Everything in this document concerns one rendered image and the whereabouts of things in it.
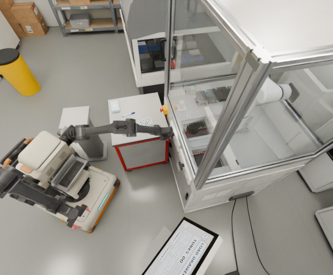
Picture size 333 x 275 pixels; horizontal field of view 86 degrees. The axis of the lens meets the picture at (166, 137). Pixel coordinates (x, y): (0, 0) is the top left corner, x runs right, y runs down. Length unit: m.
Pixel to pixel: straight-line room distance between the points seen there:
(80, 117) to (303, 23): 1.90
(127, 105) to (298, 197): 2.37
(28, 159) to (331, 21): 1.46
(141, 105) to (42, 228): 1.76
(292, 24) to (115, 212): 2.21
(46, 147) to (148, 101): 1.22
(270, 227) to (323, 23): 2.12
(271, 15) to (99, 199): 2.00
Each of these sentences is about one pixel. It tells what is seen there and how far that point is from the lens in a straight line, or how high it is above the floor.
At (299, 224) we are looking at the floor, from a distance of 2.77.
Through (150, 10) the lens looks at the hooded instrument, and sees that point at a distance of 1.83.
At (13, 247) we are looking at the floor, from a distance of 2.75.
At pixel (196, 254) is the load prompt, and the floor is 1.16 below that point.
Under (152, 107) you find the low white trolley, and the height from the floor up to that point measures 0.76.
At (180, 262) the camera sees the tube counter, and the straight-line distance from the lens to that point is 1.15.
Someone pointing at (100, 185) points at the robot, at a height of 0.28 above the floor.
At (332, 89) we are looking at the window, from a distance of 0.91.
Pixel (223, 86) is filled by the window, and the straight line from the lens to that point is 0.75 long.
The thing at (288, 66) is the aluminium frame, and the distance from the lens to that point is 0.61.
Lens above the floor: 2.26
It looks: 57 degrees down
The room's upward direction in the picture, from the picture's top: 2 degrees clockwise
